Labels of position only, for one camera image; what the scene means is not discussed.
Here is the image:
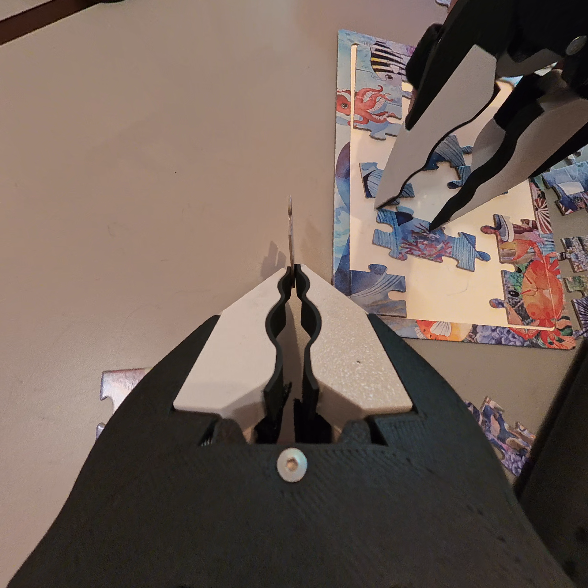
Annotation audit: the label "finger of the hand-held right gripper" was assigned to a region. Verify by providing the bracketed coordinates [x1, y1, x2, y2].
[429, 96, 588, 231]
[374, 43, 501, 208]

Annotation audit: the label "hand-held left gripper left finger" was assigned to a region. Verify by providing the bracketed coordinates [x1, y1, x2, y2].
[173, 268, 295, 443]

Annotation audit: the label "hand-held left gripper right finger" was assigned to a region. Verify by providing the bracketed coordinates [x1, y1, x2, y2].
[294, 268, 413, 443]

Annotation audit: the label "dark blue striped whale piece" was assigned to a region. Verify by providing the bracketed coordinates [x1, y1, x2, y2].
[423, 135, 474, 171]

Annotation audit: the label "pale blue octopus arm piece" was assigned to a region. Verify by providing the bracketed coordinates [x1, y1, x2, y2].
[356, 76, 405, 108]

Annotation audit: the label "red octopus head puzzle piece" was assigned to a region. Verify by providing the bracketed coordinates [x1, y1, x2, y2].
[354, 103, 405, 138]

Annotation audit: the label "striped fish puzzle piece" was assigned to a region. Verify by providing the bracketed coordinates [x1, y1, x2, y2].
[370, 40, 407, 76]

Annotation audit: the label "blue swoosh corner puzzle piece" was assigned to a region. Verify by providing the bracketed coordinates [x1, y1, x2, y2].
[350, 264, 408, 319]

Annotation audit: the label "pale striped whale fin piece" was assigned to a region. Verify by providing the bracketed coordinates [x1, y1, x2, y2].
[359, 162, 416, 199]

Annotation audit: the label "sea print jigsaw puzzle board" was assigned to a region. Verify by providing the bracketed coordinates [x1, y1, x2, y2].
[332, 30, 577, 351]

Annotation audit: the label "pink coral seahorse puzzle piece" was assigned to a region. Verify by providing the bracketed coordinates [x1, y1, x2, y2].
[425, 230, 458, 263]

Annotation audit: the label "joined orange crab puzzle pieces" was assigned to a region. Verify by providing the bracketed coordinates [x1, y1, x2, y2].
[489, 213, 575, 330]

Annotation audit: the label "grey blue white puzzle piece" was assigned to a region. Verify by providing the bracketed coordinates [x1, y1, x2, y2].
[542, 161, 588, 214]

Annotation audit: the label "purple grey peeled puzzle piece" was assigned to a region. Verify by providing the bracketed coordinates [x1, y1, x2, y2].
[95, 367, 150, 442]

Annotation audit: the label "blue purple puzzle piece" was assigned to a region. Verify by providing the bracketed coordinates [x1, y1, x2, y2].
[464, 397, 536, 476]

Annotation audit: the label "black spiny fish puzzle piece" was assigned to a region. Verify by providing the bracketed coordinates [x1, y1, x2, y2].
[564, 276, 588, 338]

